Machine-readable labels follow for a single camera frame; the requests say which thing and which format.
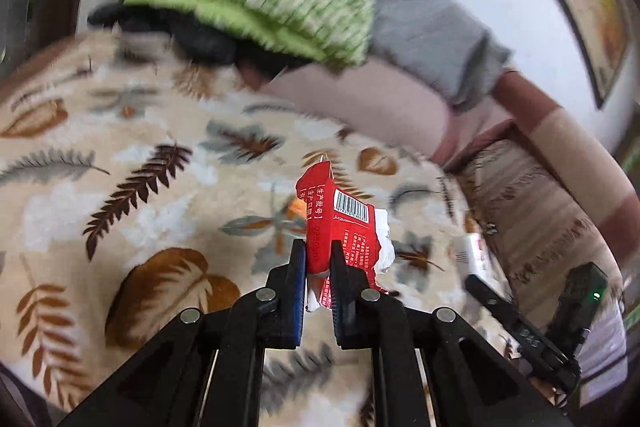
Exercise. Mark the striped beige bolster cushion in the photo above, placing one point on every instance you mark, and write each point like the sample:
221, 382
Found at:
536, 229

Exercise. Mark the pink brown headboard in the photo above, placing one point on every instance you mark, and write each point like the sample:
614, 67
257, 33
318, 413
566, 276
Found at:
519, 110

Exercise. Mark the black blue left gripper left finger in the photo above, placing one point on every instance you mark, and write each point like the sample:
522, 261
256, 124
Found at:
205, 369

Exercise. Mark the grey quilted pillow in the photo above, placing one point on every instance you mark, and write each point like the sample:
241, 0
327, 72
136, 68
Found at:
441, 45

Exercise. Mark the leaf pattern fleece blanket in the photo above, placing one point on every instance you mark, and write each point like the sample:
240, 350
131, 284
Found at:
135, 187

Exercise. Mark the pink pillow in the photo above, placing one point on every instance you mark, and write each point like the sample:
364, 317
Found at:
376, 99

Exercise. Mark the black garment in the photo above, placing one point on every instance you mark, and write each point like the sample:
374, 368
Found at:
201, 42

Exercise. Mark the red white snack wrapper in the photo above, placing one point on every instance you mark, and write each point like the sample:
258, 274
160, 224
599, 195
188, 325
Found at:
333, 215

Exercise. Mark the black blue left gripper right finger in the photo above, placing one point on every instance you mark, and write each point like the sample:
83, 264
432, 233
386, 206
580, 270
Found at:
429, 368

